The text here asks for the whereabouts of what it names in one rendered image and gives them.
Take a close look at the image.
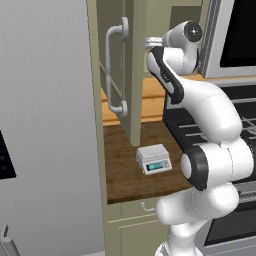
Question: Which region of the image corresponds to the grey cabinet door handle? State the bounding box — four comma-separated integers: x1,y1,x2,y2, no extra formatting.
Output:
104,16,130,118

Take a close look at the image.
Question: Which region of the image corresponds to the olive wall cabinet body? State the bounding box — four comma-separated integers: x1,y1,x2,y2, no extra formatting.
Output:
86,0,212,80

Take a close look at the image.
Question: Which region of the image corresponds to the grey fridge handle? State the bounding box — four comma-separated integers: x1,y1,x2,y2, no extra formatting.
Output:
0,224,26,256

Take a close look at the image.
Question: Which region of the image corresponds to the olive drawer front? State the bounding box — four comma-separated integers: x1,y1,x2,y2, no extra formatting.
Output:
106,196,162,224

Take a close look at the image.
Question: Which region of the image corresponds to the grey fridge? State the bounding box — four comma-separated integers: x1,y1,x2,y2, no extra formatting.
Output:
0,0,107,256

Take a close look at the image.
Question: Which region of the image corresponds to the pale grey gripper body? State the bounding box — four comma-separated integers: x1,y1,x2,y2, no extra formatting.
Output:
144,36,165,50

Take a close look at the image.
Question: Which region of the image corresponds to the olive lower cabinet door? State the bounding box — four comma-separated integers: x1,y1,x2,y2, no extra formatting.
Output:
117,219,172,256

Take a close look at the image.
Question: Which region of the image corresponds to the white digital scale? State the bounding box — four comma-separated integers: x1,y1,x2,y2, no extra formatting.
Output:
135,143,173,176

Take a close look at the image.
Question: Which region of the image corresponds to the silver microwave oven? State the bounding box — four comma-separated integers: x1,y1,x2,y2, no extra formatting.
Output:
199,0,256,80

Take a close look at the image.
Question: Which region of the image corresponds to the black and silver stove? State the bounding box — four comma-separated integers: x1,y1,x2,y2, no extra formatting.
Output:
162,77,256,256

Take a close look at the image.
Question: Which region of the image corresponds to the grey drawer handle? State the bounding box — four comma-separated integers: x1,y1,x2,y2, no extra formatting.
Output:
140,201,157,213

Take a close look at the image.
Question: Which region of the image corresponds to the olive cabinet door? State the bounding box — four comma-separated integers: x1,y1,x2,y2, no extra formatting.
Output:
117,219,172,256
96,0,145,148

